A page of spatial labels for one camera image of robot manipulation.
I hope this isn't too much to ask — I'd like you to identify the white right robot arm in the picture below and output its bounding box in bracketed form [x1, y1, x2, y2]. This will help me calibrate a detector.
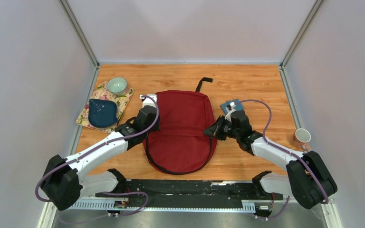
[204, 111, 338, 209]

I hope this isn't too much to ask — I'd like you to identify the orange white mug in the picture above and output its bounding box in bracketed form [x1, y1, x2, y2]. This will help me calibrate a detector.
[290, 128, 311, 152]

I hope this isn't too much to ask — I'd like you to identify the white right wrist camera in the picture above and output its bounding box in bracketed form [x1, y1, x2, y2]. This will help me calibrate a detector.
[225, 102, 236, 122]

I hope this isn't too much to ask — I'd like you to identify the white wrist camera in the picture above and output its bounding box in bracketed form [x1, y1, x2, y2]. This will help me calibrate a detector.
[225, 102, 236, 122]
[139, 94, 157, 108]

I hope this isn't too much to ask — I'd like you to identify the red backpack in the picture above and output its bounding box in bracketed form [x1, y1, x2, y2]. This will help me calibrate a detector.
[128, 77, 217, 175]

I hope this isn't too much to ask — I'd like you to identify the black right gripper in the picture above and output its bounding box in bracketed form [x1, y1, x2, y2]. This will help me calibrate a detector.
[202, 115, 240, 141]

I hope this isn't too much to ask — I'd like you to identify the floral tray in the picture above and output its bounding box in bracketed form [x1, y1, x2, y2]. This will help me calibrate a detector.
[76, 81, 134, 133]

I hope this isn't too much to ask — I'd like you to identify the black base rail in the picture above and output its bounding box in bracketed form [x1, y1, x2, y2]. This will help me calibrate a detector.
[111, 169, 283, 209]

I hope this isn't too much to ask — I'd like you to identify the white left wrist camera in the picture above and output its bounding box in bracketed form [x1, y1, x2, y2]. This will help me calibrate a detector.
[139, 94, 157, 108]

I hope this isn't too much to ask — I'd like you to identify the blue snap wallet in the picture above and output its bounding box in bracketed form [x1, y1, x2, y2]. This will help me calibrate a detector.
[220, 99, 244, 115]

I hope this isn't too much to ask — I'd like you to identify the light green ceramic bowl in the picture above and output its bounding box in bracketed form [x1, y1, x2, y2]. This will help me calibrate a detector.
[106, 77, 128, 95]

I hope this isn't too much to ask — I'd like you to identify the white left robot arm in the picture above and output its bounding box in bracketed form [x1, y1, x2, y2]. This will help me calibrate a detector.
[35, 104, 159, 211]

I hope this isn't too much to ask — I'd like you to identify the dark blue leaf plate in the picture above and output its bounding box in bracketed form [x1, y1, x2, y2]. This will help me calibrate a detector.
[88, 99, 118, 128]

